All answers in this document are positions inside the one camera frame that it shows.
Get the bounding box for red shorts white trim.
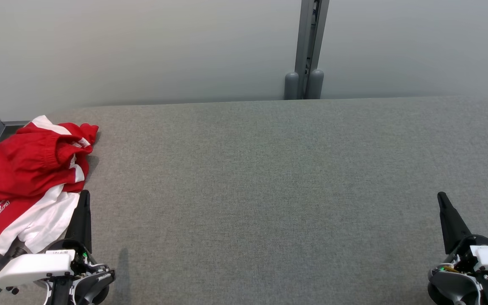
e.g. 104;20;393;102
0;115;99;200

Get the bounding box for grey partition post twin feet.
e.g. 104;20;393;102
284;0;330;100

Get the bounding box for red white basketball jersey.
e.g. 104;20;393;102
0;183;81;265

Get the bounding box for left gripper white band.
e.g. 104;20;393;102
0;190;115;289

